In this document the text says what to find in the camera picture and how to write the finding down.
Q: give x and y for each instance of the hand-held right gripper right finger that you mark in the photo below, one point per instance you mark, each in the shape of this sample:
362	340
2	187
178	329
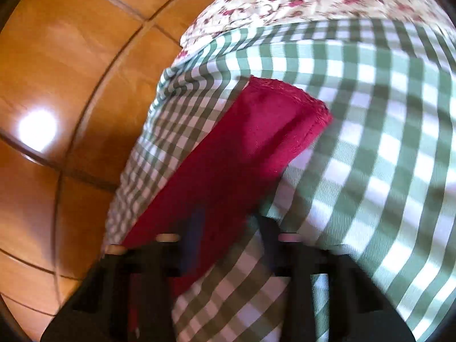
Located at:
268	243

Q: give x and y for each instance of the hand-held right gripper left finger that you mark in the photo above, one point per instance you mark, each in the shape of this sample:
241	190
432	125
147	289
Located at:
192	237

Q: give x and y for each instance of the red small cloth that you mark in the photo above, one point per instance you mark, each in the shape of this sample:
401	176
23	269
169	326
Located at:
242	149

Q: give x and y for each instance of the green checked blanket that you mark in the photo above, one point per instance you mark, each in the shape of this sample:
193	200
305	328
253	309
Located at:
374	131

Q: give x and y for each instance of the floral bedding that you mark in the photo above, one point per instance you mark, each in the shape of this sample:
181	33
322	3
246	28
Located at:
285	0

